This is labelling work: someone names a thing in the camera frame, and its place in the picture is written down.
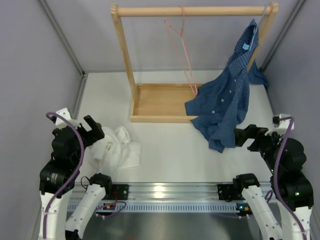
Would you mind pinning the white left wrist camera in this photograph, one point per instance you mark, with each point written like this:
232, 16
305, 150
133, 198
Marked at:
66, 115

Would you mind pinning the wooden clothes rack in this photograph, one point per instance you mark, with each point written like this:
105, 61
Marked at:
165, 102

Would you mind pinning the pink wire hanger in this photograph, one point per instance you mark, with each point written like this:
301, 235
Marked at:
184, 47

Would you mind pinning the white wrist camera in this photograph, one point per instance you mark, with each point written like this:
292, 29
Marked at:
281, 123
66, 115

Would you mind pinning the white shirt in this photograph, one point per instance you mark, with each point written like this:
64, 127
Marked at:
115, 151

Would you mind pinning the left aluminium frame post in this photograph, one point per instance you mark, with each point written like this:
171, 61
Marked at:
43, 4

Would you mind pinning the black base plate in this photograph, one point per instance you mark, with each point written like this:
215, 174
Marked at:
119, 192
227, 192

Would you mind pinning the blue checkered shirt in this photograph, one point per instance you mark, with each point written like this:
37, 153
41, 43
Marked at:
222, 104

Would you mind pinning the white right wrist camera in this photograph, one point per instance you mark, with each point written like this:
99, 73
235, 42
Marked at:
281, 123

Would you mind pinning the slotted grey cable duct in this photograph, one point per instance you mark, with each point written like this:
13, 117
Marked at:
174, 207

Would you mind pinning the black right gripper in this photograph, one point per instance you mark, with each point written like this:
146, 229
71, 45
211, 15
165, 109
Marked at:
252, 131

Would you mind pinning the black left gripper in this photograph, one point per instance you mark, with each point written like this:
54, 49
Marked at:
96, 132

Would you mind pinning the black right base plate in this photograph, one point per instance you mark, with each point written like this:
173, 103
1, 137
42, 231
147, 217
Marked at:
227, 192

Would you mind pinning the aluminium mounting rail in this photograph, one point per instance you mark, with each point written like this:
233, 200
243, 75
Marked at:
169, 192

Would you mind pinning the light blue wire hanger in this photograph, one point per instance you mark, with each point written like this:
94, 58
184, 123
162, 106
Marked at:
260, 22

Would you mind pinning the right aluminium frame post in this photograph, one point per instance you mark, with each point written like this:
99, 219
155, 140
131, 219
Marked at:
289, 66

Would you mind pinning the aluminium frame post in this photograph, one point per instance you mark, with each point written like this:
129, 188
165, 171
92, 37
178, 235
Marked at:
43, 4
289, 66

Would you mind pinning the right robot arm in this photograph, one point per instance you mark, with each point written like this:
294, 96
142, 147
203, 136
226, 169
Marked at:
294, 194

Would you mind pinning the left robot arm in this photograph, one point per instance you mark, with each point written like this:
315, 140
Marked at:
57, 179

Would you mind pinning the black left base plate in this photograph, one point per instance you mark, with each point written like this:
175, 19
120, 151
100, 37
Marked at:
119, 192

